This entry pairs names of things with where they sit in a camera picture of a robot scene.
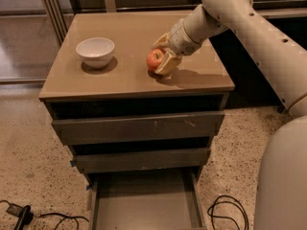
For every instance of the grey open bottom drawer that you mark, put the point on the grey open bottom drawer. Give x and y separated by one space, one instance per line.
146 200

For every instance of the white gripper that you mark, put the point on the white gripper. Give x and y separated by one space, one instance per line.
179 38

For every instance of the grey middle drawer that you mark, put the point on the grey middle drawer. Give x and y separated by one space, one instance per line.
142 160

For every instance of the white ceramic bowl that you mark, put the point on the white ceramic bowl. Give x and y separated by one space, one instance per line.
96 52

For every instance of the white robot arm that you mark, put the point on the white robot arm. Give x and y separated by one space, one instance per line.
281 199

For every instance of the metal railing frame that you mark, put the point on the metal railing frame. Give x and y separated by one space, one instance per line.
288 15

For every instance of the grey drawer cabinet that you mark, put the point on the grey drawer cabinet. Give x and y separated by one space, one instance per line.
125 87

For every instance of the blue tape piece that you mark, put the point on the blue tape piece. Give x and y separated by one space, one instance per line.
73 163

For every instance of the grey top drawer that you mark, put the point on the grey top drawer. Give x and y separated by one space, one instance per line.
138 128

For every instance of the black power adapter with cable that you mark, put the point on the black power adapter with cable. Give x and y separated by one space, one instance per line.
25 216

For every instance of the red apple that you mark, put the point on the red apple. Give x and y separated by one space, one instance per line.
154 59

